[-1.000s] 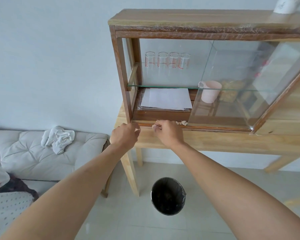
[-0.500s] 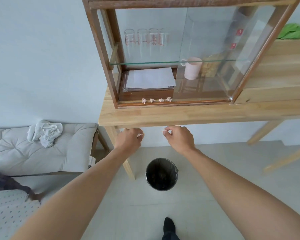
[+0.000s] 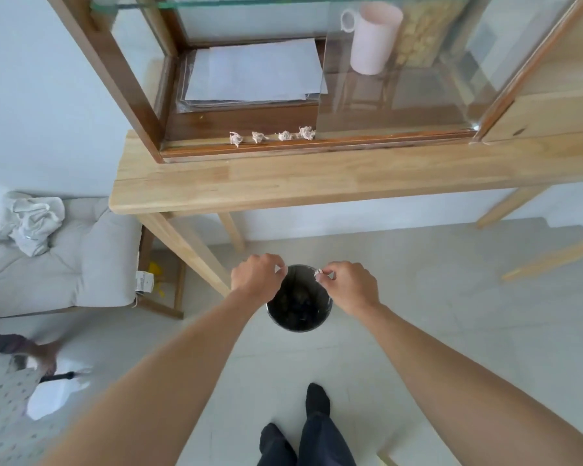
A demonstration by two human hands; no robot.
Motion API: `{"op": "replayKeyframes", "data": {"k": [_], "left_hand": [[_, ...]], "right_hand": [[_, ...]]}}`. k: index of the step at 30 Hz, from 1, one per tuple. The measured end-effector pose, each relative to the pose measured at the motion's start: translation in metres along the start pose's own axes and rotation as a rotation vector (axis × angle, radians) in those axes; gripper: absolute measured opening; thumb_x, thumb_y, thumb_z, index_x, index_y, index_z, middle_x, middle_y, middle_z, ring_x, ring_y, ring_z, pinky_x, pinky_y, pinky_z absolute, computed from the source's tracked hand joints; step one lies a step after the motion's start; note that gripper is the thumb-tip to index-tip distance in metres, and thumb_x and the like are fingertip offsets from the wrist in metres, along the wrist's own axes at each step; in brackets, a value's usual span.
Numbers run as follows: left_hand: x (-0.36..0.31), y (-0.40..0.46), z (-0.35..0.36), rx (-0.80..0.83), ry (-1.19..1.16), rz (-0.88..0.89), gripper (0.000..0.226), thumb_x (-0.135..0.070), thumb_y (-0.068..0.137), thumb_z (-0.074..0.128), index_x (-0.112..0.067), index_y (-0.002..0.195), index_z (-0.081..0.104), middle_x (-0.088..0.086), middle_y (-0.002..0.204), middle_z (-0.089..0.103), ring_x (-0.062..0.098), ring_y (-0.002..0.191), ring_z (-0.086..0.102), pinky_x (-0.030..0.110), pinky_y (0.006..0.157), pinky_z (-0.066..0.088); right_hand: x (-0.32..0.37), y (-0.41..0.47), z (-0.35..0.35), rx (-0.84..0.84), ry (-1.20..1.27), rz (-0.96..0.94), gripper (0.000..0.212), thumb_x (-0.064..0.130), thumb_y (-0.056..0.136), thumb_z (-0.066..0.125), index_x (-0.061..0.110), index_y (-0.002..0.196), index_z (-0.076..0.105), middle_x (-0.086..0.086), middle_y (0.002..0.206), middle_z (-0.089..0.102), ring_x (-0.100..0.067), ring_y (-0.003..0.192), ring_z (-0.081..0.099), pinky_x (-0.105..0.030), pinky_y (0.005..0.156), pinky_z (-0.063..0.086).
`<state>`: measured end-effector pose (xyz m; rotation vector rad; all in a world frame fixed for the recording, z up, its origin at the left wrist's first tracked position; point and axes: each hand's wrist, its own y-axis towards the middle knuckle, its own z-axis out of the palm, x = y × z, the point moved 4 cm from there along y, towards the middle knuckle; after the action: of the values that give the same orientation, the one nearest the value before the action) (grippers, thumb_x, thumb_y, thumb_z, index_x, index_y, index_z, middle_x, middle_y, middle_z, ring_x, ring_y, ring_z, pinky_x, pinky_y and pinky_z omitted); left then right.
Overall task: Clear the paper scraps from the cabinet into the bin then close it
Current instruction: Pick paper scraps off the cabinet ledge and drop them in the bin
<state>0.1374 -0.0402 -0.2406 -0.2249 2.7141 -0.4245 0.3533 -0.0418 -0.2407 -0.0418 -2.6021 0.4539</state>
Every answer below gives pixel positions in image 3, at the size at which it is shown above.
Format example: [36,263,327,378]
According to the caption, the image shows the white paper sheet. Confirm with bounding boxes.
[27,365,93,421]

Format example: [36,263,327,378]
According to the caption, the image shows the yellow object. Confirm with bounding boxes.
[148,261,165,296]

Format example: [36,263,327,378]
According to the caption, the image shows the black sock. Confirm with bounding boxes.
[305,383,331,417]

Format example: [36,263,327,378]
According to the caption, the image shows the light wooden table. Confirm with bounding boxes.
[109,130,583,297]

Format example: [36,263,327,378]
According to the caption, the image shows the white paper sheets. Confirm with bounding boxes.
[185,39,328,103]

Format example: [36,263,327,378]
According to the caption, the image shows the grey sofa cushion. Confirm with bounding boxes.
[0,196,143,320]

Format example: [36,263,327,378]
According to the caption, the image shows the wooden sofa frame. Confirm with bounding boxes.
[136,225,188,320]

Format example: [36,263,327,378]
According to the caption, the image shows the dark wooden glass cabinet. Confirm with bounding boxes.
[44,0,583,164]

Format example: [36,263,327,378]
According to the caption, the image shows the person's right hand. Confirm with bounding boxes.
[315,261,382,320]

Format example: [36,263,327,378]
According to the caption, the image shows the person's right leg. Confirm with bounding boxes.
[297,411,357,466]

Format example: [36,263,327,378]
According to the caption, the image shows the glass cabinet door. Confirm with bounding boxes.
[316,0,580,137]

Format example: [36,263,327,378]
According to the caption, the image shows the black round trash bin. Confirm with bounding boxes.
[266,265,333,333]

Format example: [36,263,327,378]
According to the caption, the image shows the pink mug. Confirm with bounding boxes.
[340,1,404,76]

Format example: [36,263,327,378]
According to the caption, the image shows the beige snack bag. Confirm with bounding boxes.
[394,0,467,68]

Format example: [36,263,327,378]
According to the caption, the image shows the person's left leg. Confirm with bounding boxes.
[258,423,298,466]

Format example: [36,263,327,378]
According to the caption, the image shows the person's left hand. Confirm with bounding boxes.
[230,253,288,306]

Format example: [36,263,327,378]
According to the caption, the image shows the person's leg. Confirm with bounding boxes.
[297,411,357,466]
[258,423,298,466]

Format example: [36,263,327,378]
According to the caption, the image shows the glass shelf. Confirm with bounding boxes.
[90,0,472,13]

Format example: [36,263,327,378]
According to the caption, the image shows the person's left forearm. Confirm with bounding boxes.
[38,292,269,466]

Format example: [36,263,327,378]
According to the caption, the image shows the clear plastic sleeve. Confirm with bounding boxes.
[176,48,322,114]

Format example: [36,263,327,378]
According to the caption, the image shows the crumpled white towel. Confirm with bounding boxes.
[0,191,66,258]

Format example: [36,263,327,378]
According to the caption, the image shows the person's right forearm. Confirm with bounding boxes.
[358,304,583,466]

